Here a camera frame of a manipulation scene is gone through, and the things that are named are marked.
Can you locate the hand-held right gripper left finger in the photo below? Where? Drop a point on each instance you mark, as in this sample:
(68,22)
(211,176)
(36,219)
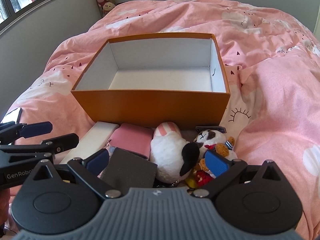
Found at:
(96,160)

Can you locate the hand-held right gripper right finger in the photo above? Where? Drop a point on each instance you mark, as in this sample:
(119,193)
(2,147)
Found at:
(217,163)

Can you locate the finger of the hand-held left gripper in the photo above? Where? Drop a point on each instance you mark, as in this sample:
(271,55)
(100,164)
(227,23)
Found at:
(62,141)
(37,128)

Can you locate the white rectangular box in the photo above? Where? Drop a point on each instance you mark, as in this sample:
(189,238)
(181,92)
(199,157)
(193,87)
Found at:
(87,140)

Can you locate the black rectangular box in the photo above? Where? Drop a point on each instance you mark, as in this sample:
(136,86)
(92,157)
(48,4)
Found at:
(132,167)

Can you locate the orange cardboard box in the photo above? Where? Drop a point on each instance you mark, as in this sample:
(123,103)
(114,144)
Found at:
(155,107)

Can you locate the person's left forearm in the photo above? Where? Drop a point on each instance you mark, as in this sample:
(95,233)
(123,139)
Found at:
(3,205)

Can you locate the white plush dog with hat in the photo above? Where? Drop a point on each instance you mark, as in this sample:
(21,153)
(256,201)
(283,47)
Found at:
(210,138)

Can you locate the white flat board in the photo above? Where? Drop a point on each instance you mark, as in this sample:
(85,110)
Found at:
(11,116)

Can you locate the pink pouch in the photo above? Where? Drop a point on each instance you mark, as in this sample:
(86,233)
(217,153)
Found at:
(132,140)

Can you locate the white plush rabbit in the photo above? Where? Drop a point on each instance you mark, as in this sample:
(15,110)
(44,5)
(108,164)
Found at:
(167,155)

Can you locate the pink printed blanket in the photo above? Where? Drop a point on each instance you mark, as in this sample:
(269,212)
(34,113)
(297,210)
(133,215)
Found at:
(275,80)

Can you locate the cream plush bear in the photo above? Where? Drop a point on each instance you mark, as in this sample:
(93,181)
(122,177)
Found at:
(108,7)

